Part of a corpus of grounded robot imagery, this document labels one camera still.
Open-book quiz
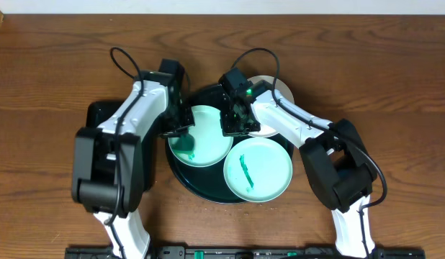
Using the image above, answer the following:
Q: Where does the green sponge cloth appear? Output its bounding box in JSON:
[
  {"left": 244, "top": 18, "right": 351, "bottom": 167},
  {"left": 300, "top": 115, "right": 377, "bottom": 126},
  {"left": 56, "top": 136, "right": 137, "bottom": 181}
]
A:
[{"left": 168, "top": 134, "right": 195, "bottom": 153}]

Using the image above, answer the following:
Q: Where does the mint green plate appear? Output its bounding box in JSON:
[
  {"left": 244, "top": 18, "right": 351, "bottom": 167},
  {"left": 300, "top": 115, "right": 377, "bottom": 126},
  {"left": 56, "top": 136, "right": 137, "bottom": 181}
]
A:
[
  {"left": 223, "top": 137, "right": 293, "bottom": 203},
  {"left": 168, "top": 105, "right": 233, "bottom": 168}
]

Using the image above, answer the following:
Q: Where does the mint green plate front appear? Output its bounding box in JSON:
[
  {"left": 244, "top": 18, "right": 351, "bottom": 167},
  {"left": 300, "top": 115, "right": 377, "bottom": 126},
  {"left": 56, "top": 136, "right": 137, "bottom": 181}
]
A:
[{"left": 223, "top": 137, "right": 293, "bottom": 203}]

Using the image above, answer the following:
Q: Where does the white plate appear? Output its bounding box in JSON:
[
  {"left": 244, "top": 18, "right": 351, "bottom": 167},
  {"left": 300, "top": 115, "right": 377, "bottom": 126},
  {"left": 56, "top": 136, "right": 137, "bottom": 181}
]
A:
[{"left": 248, "top": 76, "right": 295, "bottom": 137}]

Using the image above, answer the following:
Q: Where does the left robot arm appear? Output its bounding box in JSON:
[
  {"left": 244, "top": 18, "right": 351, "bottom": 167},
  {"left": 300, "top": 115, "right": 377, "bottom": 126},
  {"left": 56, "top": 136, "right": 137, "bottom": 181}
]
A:
[{"left": 66, "top": 59, "right": 194, "bottom": 258}]

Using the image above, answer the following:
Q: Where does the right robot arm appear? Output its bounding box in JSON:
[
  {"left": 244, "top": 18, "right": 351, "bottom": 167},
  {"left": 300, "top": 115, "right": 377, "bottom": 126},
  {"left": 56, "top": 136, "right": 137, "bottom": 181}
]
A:
[{"left": 218, "top": 68, "right": 384, "bottom": 258}]

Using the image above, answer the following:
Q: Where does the rectangular black tray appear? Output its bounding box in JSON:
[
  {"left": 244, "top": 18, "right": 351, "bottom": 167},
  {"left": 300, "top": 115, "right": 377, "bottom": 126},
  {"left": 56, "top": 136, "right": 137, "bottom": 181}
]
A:
[{"left": 86, "top": 100, "right": 158, "bottom": 192}]

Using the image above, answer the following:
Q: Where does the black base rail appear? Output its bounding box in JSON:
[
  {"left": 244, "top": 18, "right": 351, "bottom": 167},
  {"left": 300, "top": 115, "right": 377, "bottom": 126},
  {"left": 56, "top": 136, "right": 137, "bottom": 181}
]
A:
[{"left": 64, "top": 246, "right": 426, "bottom": 259}]

